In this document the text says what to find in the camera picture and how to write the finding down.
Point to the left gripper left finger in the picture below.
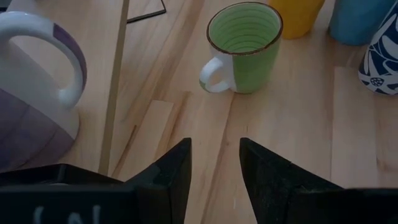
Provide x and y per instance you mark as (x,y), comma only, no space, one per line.
(164,193)

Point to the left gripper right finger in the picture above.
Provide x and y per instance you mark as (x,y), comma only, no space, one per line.
(267,186)

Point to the green and white mug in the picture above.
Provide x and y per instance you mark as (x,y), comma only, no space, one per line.
(255,71)

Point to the purple and white mug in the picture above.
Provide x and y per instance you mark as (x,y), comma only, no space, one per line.
(31,118)

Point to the blue floral white mug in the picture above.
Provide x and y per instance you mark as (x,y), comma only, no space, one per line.
(382,62)

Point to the yellow mug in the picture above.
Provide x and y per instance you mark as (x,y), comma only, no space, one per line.
(295,18)

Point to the light blue faceted mug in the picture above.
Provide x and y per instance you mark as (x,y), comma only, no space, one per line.
(354,21)

